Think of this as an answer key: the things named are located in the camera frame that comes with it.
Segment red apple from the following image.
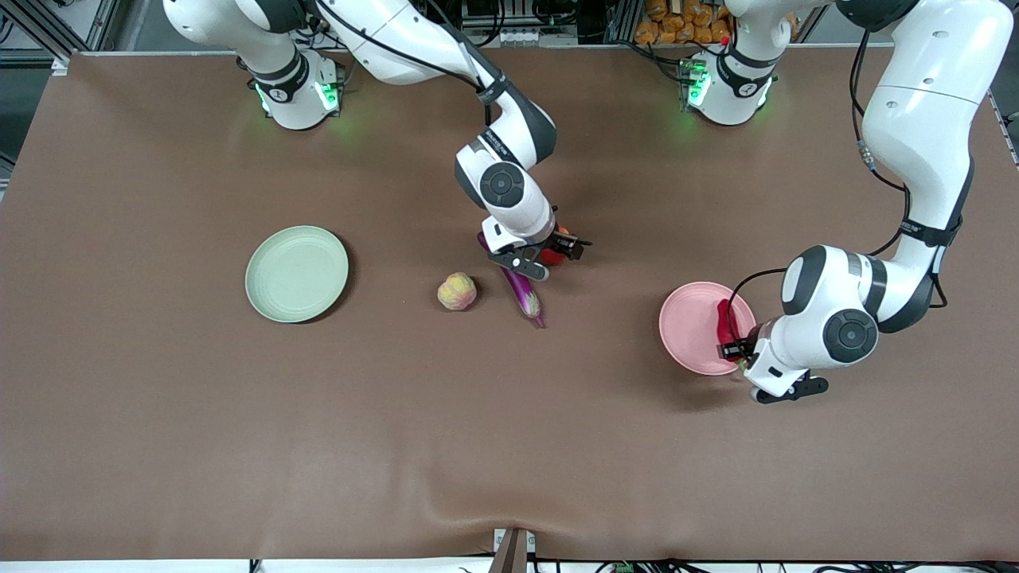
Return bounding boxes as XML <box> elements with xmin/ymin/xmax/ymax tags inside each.
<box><xmin>540</xmin><ymin>227</ymin><xmax>571</xmax><ymax>266</ymax></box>

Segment long purple eggplant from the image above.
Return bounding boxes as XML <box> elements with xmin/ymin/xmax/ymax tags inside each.
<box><xmin>476</xmin><ymin>231</ymin><xmax>547</xmax><ymax>329</ymax></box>

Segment yellow pink peach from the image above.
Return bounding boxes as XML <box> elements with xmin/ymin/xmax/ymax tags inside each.
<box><xmin>437</xmin><ymin>272</ymin><xmax>478</xmax><ymax>311</ymax></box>

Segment pink round plate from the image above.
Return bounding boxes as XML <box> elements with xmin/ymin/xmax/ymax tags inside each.
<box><xmin>658</xmin><ymin>282</ymin><xmax>757</xmax><ymax>376</ymax></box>

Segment light green round plate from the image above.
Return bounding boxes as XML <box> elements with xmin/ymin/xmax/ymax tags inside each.
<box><xmin>244</xmin><ymin>226</ymin><xmax>350</xmax><ymax>324</ymax></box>

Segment pile of orange packets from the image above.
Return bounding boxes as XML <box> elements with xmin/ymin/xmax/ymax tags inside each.
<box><xmin>634</xmin><ymin>0</ymin><xmax>735</xmax><ymax>46</ymax></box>

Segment brown table cloth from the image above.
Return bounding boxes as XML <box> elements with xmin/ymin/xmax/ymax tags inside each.
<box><xmin>0</xmin><ymin>46</ymin><xmax>1019</xmax><ymax>562</ymax></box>

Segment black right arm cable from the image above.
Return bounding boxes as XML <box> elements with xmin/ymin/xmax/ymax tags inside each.
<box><xmin>306</xmin><ymin>0</ymin><xmax>510</xmax><ymax>128</ymax></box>

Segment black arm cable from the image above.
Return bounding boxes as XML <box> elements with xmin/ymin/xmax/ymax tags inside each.
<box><xmin>306</xmin><ymin>0</ymin><xmax>510</xmax><ymax>128</ymax></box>
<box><xmin>726</xmin><ymin>30</ymin><xmax>948</xmax><ymax>343</ymax></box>

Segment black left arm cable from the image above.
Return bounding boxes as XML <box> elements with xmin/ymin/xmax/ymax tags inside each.
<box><xmin>726</xmin><ymin>30</ymin><xmax>948</xmax><ymax>343</ymax></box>

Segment aluminium frame profile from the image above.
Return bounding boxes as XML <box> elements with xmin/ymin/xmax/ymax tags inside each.
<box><xmin>0</xmin><ymin>0</ymin><xmax>120</xmax><ymax>55</ymax></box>

